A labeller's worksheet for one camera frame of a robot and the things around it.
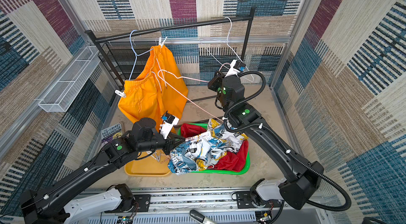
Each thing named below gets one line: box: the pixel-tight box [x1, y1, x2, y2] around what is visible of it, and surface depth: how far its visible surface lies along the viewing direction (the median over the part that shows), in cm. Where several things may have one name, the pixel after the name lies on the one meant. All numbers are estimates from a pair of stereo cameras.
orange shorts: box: [117, 45, 189, 127], surface depth 76 cm
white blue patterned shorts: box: [167, 118, 248, 176], surface depth 73 cm
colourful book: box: [100, 122, 123, 145], surface depth 96 cm
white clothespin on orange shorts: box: [114, 89, 127, 98], surface depth 61 cm
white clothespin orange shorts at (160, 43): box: [158, 36, 168, 49], surface depth 80 cm
